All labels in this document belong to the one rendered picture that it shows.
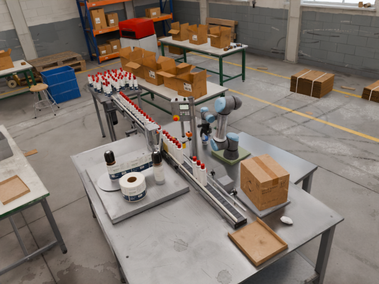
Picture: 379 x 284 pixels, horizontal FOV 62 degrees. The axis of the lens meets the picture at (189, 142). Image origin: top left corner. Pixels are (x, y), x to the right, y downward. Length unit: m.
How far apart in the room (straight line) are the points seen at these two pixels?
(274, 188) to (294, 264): 0.84
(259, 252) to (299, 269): 0.79
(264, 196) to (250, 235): 0.30
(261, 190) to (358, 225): 1.65
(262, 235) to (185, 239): 0.53
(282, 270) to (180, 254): 1.04
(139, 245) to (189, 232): 0.36
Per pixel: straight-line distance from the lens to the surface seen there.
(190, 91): 4.38
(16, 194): 3.25
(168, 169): 2.84
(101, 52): 9.67
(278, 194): 2.43
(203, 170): 2.51
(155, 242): 2.30
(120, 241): 2.37
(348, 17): 7.66
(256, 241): 2.26
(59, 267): 3.54
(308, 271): 2.95
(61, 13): 9.99
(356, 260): 3.44
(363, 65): 7.68
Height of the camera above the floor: 2.53
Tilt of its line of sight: 31 degrees down
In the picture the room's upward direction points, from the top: 5 degrees counter-clockwise
